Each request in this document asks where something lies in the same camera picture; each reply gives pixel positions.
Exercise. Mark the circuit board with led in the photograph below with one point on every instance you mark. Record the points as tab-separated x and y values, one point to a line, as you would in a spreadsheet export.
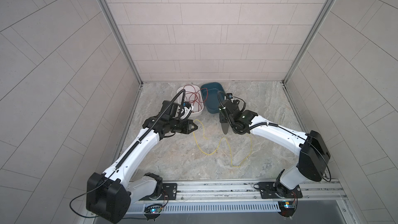
154	209
287	209

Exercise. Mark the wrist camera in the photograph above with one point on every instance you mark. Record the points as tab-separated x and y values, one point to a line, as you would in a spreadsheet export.
187	108
229	95

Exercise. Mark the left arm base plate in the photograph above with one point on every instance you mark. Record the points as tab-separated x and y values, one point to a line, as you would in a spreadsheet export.
166	191

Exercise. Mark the perforated cable duct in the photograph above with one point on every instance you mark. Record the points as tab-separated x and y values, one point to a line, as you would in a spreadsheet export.
218	207

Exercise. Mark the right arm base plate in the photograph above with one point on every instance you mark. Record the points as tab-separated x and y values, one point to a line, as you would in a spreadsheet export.
269	191

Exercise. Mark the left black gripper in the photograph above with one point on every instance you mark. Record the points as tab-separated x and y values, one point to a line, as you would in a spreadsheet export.
186	129

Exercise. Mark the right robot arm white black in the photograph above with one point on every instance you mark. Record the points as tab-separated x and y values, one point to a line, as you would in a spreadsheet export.
313	155

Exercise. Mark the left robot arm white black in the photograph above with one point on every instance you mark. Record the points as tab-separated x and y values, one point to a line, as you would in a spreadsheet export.
154	129

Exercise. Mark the left circuit board with LED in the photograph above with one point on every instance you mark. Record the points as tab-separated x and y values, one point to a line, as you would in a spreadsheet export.
154	209

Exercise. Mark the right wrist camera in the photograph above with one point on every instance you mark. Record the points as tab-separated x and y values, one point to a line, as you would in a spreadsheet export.
229	95

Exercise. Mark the teal oval tray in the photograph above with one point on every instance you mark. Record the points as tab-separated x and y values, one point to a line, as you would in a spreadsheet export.
209	93

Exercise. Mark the white oval tray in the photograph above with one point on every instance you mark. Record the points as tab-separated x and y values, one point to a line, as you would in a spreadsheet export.
193	95

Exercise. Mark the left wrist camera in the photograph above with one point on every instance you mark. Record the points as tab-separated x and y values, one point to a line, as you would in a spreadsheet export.
187	108

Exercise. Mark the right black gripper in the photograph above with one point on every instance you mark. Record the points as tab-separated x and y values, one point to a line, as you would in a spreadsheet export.
221	116

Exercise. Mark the right circuit board with LED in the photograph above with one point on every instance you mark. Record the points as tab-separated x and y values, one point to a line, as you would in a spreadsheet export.
287	209

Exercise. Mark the aluminium mounting rail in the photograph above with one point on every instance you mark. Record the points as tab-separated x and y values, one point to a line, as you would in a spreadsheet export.
224	189

